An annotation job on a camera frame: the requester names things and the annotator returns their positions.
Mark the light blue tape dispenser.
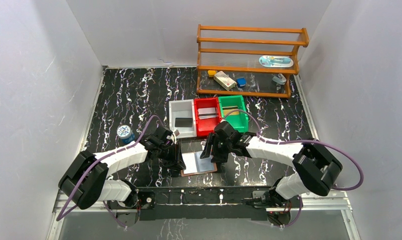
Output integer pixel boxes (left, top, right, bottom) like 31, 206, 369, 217
272, 73, 287, 85

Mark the green plastic bin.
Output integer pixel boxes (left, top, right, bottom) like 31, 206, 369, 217
218, 95, 249, 133

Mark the black card in white bin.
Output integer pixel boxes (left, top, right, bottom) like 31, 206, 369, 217
174, 117, 193, 128

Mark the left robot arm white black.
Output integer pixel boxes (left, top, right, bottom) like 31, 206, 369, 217
58, 126, 185, 210

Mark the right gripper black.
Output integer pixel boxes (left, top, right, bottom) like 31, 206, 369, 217
200, 131, 232, 163

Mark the brown leather card holder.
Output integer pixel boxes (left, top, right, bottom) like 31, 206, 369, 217
181, 151, 218, 177

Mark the white plastic bin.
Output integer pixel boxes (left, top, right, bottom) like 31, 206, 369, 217
169, 99, 197, 139

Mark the black metal base frame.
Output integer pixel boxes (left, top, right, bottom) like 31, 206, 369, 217
107, 186, 303, 227

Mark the small yellow block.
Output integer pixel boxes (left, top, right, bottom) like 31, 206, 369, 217
207, 70, 217, 78

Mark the white card in red bin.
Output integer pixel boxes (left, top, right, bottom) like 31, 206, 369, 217
198, 107, 218, 120

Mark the blue patterned can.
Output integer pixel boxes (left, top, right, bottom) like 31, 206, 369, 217
116, 124, 135, 145

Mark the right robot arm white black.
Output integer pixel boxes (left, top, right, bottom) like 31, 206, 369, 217
200, 121, 343, 207

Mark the small blue block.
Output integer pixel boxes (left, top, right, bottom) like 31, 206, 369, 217
236, 77, 247, 88

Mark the gold card in green bin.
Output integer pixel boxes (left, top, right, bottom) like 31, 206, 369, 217
222, 106, 239, 116

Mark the teal packaged tool on shelf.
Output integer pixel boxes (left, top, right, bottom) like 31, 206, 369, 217
259, 55, 294, 68

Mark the wooden orange shelf rack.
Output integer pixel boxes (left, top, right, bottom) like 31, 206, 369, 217
196, 24, 310, 99

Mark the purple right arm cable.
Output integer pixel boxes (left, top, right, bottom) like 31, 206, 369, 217
224, 109, 365, 229

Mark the red plastic bin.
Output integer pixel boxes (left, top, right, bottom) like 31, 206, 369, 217
194, 97, 221, 137

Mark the white cardboard box on shelf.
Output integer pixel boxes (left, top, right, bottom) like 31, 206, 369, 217
213, 71, 237, 91

